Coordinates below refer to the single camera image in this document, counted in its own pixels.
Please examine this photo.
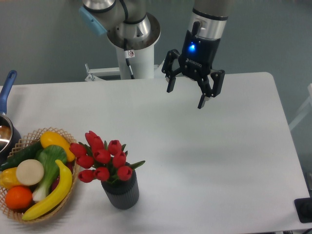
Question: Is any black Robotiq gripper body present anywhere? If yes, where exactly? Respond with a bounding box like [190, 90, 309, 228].
[178, 30, 220, 80]

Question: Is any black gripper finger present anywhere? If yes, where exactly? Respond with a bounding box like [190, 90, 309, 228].
[161, 49, 181, 93]
[197, 70, 225, 109]

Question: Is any red tulip bouquet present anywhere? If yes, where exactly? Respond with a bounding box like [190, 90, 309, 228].
[69, 131, 145, 186]

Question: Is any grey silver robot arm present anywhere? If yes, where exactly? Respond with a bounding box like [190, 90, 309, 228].
[79, 0, 233, 108]

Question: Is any dark grey ribbed vase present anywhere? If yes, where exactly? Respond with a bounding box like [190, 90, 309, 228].
[101, 170, 139, 210]

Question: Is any yellow squash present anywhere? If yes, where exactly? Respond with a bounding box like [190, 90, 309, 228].
[40, 131, 75, 162]

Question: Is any green white bok choy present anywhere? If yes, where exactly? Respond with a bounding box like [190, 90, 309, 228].
[33, 145, 67, 203]

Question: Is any yellow plastic banana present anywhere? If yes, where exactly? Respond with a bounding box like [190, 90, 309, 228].
[22, 159, 73, 221]

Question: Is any black device at table edge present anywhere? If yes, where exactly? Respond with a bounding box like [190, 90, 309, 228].
[294, 197, 312, 223]

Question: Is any green cucumber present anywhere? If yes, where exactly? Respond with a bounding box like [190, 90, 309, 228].
[0, 141, 43, 171]

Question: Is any woven wicker basket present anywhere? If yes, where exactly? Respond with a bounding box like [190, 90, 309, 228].
[0, 127, 80, 224]

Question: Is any beige round disc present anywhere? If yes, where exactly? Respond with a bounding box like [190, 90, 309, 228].
[16, 159, 44, 186]

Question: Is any yellow bell pepper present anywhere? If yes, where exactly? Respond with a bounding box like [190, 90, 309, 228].
[0, 167, 22, 189]

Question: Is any orange plastic fruit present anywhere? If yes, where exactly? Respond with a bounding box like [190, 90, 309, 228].
[5, 186, 33, 210]

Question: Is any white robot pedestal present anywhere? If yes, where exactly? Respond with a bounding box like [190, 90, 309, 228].
[85, 45, 165, 81]

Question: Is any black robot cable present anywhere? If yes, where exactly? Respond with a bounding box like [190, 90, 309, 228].
[123, 39, 136, 79]

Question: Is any white frame at right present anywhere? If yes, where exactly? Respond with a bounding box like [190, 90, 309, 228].
[289, 83, 312, 131]

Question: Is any blue handled saucepan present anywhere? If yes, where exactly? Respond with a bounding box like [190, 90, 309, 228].
[0, 70, 21, 164]

